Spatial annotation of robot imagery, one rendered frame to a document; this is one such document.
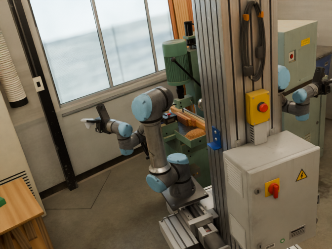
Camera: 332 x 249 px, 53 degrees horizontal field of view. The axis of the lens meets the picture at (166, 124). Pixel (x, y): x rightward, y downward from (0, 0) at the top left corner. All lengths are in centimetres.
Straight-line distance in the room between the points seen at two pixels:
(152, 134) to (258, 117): 50
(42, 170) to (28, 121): 54
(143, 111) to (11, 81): 181
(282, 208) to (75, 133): 257
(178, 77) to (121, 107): 147
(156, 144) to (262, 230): 61
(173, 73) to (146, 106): 95
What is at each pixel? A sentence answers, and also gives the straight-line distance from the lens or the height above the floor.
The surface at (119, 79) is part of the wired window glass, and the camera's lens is 379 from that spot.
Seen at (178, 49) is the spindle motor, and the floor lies 146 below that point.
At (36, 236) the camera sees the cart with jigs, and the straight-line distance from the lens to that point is 301.
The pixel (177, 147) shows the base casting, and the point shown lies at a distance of 252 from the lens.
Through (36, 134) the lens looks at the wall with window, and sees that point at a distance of 350.
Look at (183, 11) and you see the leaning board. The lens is 395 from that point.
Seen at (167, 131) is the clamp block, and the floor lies 91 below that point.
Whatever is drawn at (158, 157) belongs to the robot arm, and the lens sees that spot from 166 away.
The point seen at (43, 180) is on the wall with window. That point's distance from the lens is 370.
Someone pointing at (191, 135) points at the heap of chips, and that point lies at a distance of 230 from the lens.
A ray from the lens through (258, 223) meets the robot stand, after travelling 148.
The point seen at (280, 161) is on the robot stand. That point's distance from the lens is 138.
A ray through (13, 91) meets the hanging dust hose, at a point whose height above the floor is 123.
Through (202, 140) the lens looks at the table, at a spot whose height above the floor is 87.
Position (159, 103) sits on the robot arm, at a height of 142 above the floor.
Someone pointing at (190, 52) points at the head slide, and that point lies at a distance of 246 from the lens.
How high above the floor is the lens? 196
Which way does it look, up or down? 24 degrees down
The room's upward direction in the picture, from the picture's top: 9 degrees counter-clockwise
